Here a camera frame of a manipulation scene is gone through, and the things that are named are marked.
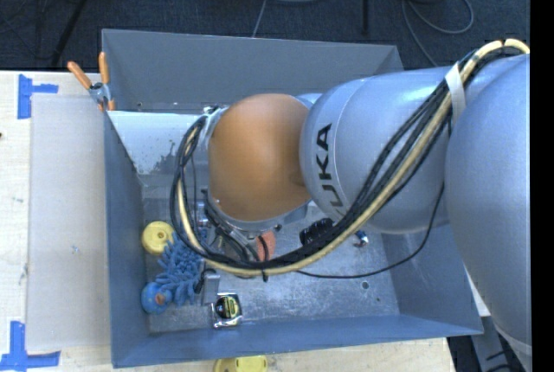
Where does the black and yellow tape measure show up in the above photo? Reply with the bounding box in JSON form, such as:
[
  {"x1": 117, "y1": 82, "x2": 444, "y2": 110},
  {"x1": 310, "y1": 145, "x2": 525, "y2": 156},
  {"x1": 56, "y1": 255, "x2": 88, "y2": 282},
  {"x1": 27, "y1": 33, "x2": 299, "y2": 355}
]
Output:
[{"x1": 210, "y1": 292, "x2": 243, "y2": 329}]

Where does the orange-red round object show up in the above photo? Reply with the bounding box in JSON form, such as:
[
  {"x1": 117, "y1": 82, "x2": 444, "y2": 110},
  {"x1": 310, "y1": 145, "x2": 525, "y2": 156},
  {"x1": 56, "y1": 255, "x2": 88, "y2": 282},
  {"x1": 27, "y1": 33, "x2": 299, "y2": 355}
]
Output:
[{"x1": 255, "y1": 230, "x2": 278, "y2": 262}]

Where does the blue toy duck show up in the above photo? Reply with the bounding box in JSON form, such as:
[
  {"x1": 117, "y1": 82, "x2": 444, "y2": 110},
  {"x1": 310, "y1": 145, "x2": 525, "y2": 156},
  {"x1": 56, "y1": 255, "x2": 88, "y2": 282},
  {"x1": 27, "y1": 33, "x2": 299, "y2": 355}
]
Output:
[{"x1": 140, "y1": 281, "x2": 174, "y2": 315}]

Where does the black cylinder on white bracket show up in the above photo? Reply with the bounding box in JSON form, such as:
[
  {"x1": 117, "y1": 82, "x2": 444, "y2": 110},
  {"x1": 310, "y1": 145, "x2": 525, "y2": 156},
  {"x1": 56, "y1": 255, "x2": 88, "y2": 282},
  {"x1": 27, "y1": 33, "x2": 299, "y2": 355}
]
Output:
[{"x1": 299, "y1": 217, "x2": 337, "y2": 248}]

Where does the blue fuzzy cloth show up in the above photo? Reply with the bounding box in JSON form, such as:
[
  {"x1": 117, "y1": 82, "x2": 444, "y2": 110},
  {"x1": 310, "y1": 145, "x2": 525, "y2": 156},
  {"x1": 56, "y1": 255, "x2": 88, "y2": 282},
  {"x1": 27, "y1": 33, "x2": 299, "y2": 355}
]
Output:
[{"x1": 154, "y1": 230, "x2": 206, "y2": 305}]

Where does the grey metal bin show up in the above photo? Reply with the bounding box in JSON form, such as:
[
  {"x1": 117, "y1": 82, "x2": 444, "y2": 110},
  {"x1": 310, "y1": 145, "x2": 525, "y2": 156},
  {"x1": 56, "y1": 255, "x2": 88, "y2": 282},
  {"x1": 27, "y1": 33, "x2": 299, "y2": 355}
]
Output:
[{"x1": 100, "y1": 28, "x2": 486, "y2": 369}]

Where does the yellow round cup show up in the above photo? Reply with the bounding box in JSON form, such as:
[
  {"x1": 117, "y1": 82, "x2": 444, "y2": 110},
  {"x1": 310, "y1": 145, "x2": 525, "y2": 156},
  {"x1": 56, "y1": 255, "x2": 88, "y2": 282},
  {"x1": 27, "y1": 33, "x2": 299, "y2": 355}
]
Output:
[{"x1": 141, "y1": 221, "x2": 177, "y2": 257}]

